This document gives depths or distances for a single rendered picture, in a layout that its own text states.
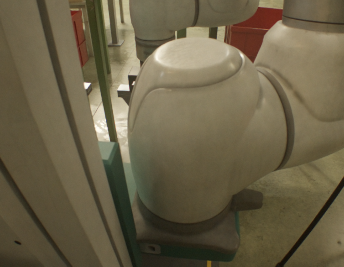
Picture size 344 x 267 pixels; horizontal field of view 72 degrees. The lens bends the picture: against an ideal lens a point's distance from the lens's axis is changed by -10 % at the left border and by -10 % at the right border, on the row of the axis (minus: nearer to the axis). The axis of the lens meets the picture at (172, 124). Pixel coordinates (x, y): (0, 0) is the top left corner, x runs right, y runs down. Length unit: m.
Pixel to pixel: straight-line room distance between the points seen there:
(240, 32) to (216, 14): 0.59
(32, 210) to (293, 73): 0.31
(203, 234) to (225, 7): 0.43
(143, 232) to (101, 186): 0.20
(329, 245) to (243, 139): 1.16
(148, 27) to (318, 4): 0.32
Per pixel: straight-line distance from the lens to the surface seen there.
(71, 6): 2.71
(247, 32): 1.16
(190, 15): 0.56
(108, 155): 0.25
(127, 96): 0.68
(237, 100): 0.26
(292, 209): 1.43
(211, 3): 0.56
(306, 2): 0.36
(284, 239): 1.33
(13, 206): 0.22
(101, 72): 1.37
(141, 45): 0.58
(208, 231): 0.41
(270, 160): 0.34
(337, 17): 0.37
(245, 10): 0.61
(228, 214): 0.43
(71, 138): 0.17
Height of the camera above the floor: 1.11
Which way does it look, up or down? 39 degrees down
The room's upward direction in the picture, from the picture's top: straight up
